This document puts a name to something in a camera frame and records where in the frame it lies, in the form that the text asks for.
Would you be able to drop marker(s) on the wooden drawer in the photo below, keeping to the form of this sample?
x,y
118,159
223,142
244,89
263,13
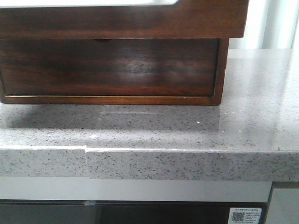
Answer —
x,y
184,19
116,70

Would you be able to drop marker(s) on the dark wooden drawer cabinet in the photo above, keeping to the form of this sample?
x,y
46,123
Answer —
x,y
223,70

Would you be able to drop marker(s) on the white QR code sticker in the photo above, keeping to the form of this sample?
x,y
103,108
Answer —
x,y
244,215

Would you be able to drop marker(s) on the grey cabinet door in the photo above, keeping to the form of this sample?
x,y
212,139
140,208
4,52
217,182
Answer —
x,y
284,203

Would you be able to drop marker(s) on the black appliance under counter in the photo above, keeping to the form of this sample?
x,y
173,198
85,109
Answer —
x,y
119,212

